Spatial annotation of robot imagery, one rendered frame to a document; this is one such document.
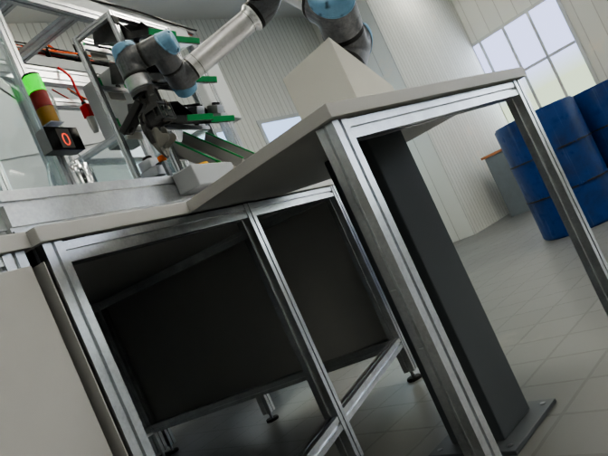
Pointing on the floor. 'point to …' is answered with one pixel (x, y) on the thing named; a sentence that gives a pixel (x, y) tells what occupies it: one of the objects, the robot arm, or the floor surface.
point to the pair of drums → (570, 148)
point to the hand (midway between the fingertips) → (164, 154)
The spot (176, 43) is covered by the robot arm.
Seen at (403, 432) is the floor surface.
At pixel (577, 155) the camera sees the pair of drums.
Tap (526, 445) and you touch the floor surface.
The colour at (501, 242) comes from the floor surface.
